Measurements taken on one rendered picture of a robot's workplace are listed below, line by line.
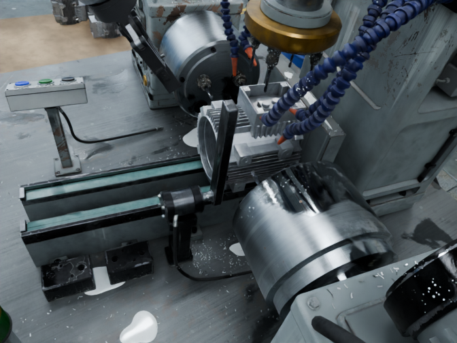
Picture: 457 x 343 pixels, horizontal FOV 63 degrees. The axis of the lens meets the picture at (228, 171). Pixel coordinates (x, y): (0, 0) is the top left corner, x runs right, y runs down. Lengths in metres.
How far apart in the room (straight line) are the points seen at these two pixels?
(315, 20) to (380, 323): 0.48
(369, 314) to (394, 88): 0.45
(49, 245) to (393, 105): 0.78
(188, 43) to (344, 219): 0.61
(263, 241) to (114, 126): 0.76
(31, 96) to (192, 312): 0.61
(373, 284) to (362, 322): 0.07
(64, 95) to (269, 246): 0.61
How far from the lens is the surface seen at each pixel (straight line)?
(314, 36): 0.69
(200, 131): 0.94
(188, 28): 1.06
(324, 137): 0.81
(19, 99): 0.99
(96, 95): 1.40
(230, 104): 0.63
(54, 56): 2.92
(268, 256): 0.64
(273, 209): 0.64
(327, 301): 0.55
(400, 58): 0.82
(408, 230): 1.19
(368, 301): 0.57
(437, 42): 0.76
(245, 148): 0.81
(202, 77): 1.00
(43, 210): 0.98
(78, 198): 0.96
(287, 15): 0.70
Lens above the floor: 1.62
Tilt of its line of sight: 47 degrees down
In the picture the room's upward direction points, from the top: 11 degrees clockwise
